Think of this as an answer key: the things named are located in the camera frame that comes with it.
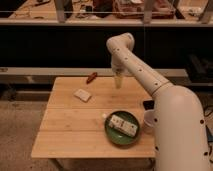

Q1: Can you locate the white plastic cup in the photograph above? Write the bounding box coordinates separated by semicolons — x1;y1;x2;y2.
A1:
144;110;154;134

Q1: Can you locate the red-brown sausage toy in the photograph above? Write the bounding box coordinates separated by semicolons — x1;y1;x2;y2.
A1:
86;72;98;84

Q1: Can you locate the beige sponge block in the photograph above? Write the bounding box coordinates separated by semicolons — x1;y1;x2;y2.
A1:
74;89;92;102

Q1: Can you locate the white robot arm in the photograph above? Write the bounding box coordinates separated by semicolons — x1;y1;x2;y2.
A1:
106;33;211;171

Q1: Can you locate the black smartphone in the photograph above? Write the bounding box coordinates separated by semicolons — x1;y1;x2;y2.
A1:
143;100;154;110

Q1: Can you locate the white carton box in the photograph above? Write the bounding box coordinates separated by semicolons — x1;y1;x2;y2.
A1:
109;115;138;137

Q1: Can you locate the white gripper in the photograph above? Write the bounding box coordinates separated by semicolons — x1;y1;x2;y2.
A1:
111;57;125;89

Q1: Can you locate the background workbench shelf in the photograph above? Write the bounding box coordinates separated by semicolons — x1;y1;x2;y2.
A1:
0;0;213;27

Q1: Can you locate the wooden table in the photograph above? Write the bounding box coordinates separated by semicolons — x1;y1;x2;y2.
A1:
31;77;154;159

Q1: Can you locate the green ceramic bowl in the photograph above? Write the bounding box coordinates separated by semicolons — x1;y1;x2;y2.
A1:
104;111;140;146

